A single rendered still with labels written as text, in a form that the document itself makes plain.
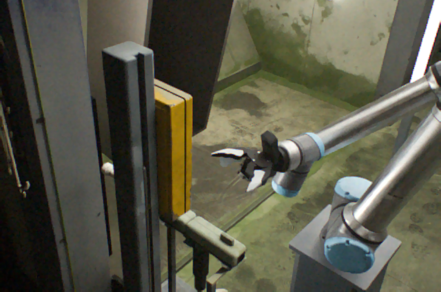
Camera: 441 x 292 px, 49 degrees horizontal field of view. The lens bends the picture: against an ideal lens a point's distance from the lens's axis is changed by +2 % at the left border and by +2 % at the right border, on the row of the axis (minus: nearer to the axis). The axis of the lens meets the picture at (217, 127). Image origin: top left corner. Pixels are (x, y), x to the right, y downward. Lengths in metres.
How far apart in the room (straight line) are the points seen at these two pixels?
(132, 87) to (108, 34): 1.38
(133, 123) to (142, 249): 0.29
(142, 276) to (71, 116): 0.54
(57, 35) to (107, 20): 0.85
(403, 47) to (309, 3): 0.82
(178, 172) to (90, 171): 0.66
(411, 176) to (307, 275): 0.66
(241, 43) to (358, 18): 1.07
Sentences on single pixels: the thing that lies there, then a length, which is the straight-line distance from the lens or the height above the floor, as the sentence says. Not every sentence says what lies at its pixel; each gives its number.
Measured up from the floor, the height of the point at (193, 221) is 1.15.
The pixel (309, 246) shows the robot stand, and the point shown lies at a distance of 1.85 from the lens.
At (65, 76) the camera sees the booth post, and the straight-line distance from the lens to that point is 1.30.
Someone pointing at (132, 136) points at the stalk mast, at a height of 1.51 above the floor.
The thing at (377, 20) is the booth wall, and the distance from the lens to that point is 3.79.
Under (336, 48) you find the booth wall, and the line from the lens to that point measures 3.99.
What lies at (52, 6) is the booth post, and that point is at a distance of 1.23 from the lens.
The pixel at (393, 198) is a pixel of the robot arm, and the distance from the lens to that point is 1.46.
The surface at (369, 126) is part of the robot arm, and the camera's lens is 1.50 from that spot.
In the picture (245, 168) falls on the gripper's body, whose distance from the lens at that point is 1.32.
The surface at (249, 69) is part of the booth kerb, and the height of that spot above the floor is 0.14.
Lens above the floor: 1.93
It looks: 32 degrees down
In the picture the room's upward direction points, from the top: 2 degrees clockwise
